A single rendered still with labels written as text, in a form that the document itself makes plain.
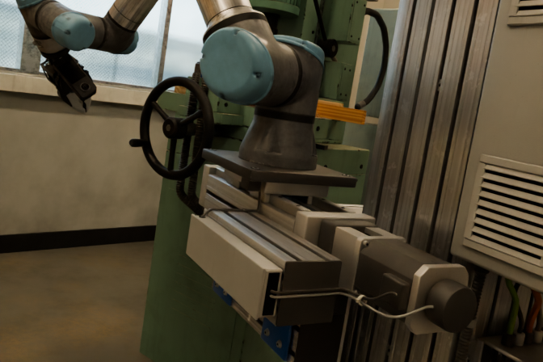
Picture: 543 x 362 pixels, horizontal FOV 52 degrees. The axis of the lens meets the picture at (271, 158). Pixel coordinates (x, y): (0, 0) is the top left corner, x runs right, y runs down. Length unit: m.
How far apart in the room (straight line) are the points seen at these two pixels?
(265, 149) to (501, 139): 0.42
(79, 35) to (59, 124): 1.69
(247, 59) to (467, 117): 0.34
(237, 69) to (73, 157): 2.15
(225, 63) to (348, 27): 1.01
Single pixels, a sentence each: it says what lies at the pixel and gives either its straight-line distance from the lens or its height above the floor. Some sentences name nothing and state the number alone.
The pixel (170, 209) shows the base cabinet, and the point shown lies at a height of 0.52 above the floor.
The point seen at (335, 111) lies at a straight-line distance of 1.62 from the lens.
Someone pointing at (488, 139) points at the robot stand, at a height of 0.93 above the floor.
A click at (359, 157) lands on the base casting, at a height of 0.77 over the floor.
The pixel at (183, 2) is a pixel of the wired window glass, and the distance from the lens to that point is 3.30.
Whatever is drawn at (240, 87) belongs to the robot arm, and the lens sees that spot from 0.87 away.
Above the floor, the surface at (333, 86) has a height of 1.00.
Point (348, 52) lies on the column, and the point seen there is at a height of 1.13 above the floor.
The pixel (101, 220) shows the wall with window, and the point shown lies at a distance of 3.12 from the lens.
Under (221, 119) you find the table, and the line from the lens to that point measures 1.55.
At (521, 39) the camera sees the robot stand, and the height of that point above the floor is 1.06.
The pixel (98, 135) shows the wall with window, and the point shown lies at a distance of 3.00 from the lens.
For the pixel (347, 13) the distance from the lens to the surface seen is 1.86.
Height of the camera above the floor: 0.95
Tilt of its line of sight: 7 degrees down
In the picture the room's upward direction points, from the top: 9 degrees clockwise
